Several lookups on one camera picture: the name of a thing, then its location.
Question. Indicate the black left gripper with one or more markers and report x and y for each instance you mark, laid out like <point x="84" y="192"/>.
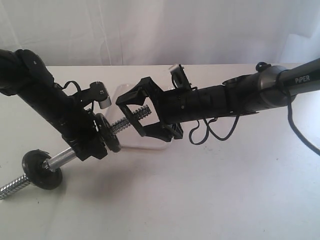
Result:
<point x="79" y="132"/>

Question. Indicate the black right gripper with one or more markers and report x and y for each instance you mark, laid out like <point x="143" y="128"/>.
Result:
<point x="147" y="88"/>

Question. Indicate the black weight plate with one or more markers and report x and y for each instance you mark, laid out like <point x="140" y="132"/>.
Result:
<point x="133" y="118"/>

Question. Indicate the black weight plate end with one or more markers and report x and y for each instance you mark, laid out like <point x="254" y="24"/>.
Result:
<point x="32" y="164"/>
<point x="108" y="136"/>

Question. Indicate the chrome threaded dumbbell bar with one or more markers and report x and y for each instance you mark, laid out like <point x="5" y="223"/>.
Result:
<point x="54" y="163"/>

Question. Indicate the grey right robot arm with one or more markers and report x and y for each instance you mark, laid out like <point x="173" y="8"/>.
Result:
<point x="271" y="86"/>

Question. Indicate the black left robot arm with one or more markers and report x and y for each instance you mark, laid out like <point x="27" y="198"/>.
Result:
<point x="23" y="73"/>

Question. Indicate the white rectangular tray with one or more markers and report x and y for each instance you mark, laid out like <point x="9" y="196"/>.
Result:
<point x="129" y="138"/>

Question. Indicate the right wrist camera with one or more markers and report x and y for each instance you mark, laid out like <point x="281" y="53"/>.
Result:
<point x="179" y="78"/>

